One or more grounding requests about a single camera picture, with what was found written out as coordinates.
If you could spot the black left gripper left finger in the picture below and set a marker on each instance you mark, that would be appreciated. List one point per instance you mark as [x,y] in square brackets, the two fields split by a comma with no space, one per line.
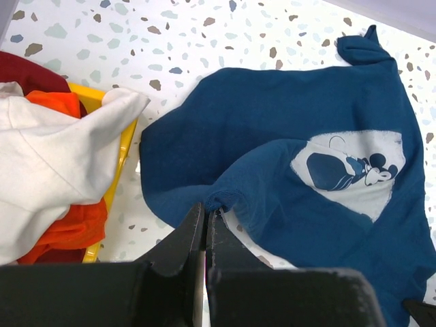
[163,287]

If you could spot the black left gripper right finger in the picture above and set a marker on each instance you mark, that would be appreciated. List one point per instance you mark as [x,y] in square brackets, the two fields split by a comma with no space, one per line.
[244,291]

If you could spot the blue Mickey Mouse t-shirt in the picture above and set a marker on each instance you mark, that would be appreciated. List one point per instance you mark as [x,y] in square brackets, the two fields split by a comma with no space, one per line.
[323,168]

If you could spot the white t-shirt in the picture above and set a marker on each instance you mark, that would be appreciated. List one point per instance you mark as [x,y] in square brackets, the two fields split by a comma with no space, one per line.
[50,161]

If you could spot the orange t-shirt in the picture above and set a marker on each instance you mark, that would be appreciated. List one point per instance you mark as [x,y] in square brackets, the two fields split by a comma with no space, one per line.
[66,240]

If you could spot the red t-shirt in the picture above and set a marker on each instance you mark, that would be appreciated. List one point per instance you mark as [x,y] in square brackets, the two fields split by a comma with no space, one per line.
[41,86]

